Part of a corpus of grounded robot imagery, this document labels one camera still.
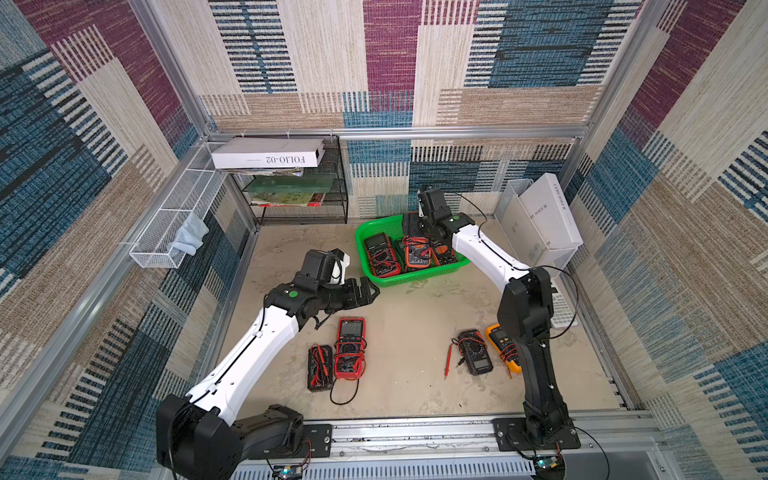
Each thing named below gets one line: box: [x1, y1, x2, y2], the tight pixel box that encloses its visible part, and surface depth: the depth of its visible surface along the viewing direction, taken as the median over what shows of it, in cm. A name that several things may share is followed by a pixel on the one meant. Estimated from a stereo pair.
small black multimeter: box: [444, 329, 494, 380], surface depth 86 cm
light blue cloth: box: [167, 212, 210, 257], surface depth 70 cm
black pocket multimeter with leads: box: [307, 343, 333, 392], surface depth 84 cm
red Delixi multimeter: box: [334, 317, 367, 379], surface depth 85 cm
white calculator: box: [550, 292, 579, 328], surface depth 96 cm
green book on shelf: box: [245, 174, 334, 207], surface depth 101 cm
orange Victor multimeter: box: [402, 235, 431, 268], surface depth 93 cm
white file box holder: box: [495, 173, 584, 277], surface depth 98 cm
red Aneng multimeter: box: [364, 232, 401, 278], surface depth 103 cm
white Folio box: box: [211, 138, 326, 169], surface depth 81 cm
